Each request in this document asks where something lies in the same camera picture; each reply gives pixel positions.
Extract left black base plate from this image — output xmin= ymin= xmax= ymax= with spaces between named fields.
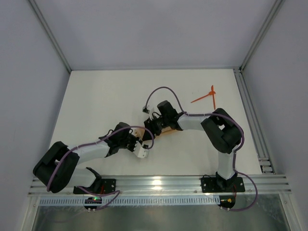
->
xmin=73 ymin=179 xmax=116 ymax=194

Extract perforated cable tray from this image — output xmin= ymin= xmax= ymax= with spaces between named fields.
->
xmin=39 ymin=195 xmax=220 ymax=207

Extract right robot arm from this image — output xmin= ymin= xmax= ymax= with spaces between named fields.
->
xmin=142 ymin=101 xmax=244 ymax=192

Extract right side aluminium rail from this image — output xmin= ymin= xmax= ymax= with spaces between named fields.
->
xmin=233 ymin=68 xmax=276 ymax=175

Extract frame post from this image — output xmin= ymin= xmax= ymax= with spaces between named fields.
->
xmin=27 ymin=0 xmax=72 ymax=74
xmin=239 ymin=0 xmax=285 ymax=72

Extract orange plastic fork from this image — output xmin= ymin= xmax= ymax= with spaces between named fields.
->
xmin=191 ymin=91 xmax=216 ymax=103

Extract aluminium rail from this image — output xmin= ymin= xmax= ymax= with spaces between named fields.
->
xmin=233 ymin=68 xmax=276 ymax=175
xmin=28 ymin=175 xmax=292 ymax=197

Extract orange plastic knife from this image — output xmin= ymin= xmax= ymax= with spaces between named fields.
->
xmin=211 ymin=85 xmax=216 ymax=110

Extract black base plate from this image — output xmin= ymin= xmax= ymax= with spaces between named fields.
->
xmin=200 ymin=174 xmax=245 ymax=193
xmin=73 ymin=179 xmax=116 ymax=194

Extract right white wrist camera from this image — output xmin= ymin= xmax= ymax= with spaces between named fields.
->
xmin=142 ymin=106 xmax=155 ymax=120

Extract right frame post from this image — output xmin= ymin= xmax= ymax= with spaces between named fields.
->
xmin=239 ymin=0 xmax=285 ymax=72

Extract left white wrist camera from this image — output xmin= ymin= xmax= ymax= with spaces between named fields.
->
xmin=133 ymin=142 xmax=149 ymax=159

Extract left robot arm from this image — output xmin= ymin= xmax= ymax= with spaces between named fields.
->
xmin=33 ymin=122 xmax=140 ymax=194

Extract left frame post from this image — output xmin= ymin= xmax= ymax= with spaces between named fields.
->
xmin=27 ymin=0 xmax=72 ymax=74

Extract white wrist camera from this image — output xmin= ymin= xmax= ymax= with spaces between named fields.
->
xmin=142 ymin=106 xmax=155 ymax=120
xmin=133 ymin=142 xmax=149 ymax=159

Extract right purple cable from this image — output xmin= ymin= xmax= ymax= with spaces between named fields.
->
xmin=142 ymin=86 xmax=258 ymax=213

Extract aluminium front rail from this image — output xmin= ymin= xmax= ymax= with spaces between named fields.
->
xmin=28 ymin=175 xmax=292 ymax=197

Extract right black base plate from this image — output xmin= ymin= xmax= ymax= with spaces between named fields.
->
xmin=200 ymin=174 xmax=245 ymax=193

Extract peach cloth napkin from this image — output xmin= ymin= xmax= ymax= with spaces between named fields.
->
xmin=133 ymin=127 xmax=179 ymax=142

